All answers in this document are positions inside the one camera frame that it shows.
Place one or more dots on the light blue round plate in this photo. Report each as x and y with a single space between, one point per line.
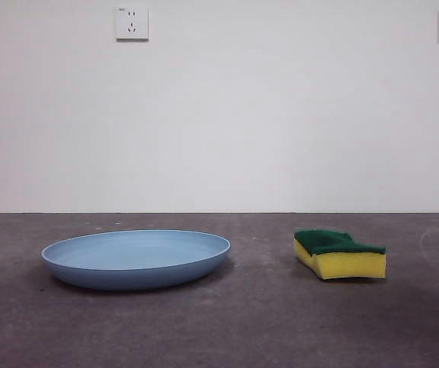
135 249

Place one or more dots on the yellow green scouring sponge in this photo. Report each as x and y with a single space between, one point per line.
349 264

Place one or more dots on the white wall socket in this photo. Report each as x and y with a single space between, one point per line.
133 23

